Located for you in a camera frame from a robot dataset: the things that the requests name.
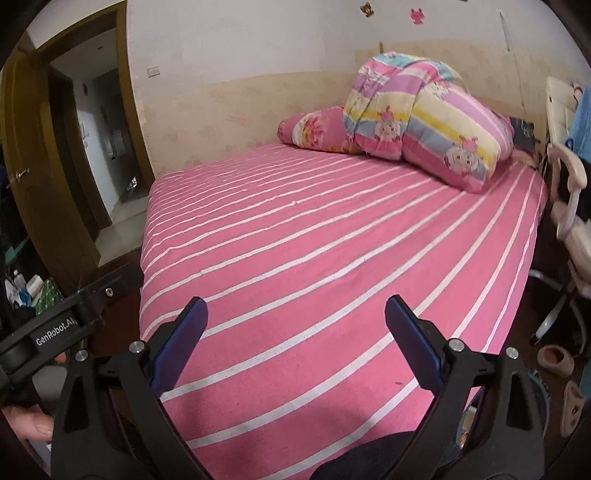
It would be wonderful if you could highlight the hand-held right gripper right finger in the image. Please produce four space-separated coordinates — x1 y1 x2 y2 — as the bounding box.
381 295 548 480

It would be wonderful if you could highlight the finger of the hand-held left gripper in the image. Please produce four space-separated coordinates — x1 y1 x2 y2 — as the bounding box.
69 267 144 319

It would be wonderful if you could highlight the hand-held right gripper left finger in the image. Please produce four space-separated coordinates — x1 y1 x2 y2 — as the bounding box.
50 296 209 480

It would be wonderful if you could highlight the blue rimmed trash bin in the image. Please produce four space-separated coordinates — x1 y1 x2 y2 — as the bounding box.
455 369 551 457

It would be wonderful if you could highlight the person's left hand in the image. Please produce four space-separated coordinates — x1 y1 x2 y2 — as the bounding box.
0 406 54 441

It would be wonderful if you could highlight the green patterned box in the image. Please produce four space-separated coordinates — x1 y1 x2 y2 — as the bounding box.
37 277 65 317

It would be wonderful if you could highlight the brown wooden door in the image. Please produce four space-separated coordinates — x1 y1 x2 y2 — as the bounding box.
0 44 100 296

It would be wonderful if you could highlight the beige slipper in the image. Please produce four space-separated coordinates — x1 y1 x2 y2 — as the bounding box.
537 345 575 377
560 381 586 437

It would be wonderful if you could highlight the pink striped bed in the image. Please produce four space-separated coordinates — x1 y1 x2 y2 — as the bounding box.
139 142 550 480

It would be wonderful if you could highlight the white office chair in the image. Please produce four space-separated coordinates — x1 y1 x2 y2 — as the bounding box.
529 76 591 347

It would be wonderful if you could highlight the folded cartoon print quilt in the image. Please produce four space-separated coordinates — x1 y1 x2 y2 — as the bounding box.
342 52 515 193

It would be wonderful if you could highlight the pink printed pillow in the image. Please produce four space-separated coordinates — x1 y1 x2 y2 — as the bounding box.
277 107 365 155

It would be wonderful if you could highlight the dark small pillow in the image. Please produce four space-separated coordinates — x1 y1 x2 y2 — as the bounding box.
510 117 536 151

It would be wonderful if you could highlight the blue cloth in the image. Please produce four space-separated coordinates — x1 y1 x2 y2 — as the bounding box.
568 88 591 162

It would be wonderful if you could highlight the brown door frame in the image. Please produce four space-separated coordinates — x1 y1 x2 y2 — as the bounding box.
28 7 155 259

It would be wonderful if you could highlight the white wall cable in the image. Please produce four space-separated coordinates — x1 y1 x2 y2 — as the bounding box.
499 13 529 116

